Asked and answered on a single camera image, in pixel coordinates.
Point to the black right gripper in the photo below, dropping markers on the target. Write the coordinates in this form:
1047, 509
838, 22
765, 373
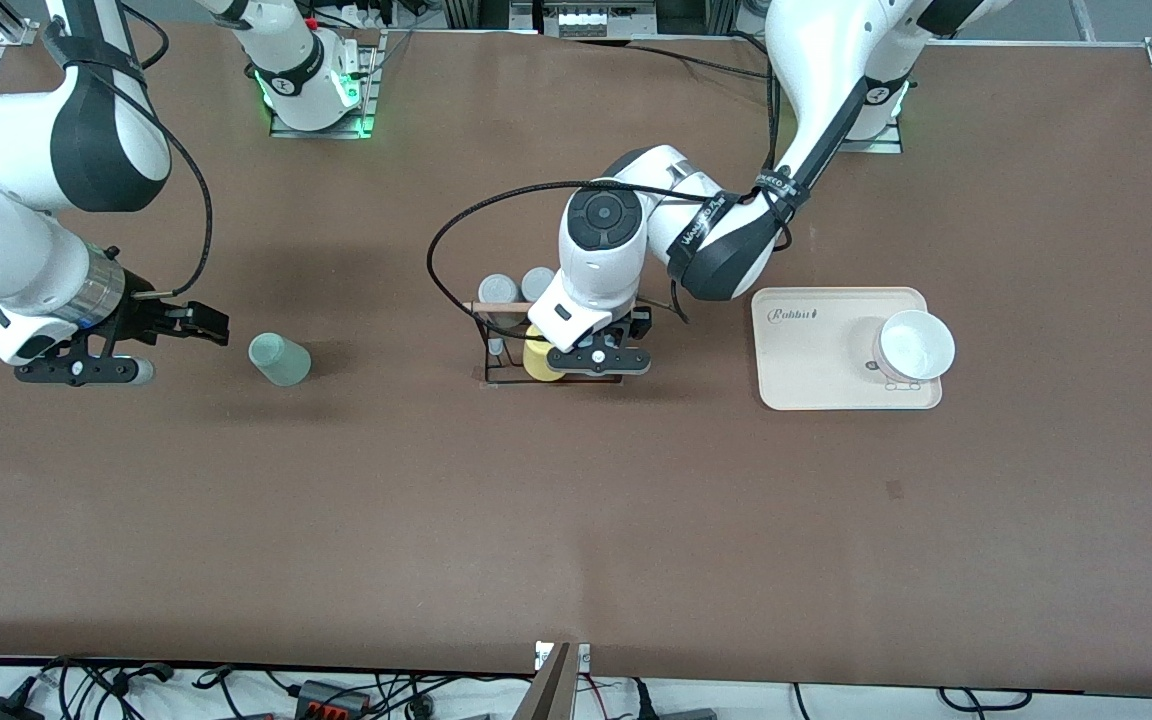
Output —
142, 313

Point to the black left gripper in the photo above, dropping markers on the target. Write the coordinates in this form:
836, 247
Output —
639, 322

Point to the pale green plastic cup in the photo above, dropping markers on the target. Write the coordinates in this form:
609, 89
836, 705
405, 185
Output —
281, 360

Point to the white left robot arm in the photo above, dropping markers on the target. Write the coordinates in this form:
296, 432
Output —
836, 60

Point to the yellow plastic cup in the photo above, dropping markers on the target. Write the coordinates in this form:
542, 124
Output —
538, 362

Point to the grey plastic cup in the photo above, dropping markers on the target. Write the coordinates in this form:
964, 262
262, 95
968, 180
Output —
498, 288
538, 282

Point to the cream tray with Rabbit print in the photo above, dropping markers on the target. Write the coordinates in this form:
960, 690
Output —
806, 360

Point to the white ceramic bowl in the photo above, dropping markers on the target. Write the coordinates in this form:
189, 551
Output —
916, 345

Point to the white power strip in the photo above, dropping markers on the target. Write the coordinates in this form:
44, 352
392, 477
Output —
579, 20

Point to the black and orange connector box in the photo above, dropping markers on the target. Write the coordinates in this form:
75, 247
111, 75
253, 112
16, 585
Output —
331, 697

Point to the black power adapter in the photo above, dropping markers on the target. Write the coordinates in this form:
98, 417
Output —
1, 710

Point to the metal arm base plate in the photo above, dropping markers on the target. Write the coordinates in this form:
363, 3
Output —
886, 145
368, 90

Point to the white pole bracket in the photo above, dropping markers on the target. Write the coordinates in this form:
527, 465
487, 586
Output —
583, 657

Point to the metal camera pole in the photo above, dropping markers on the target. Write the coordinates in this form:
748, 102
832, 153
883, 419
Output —
548, 690

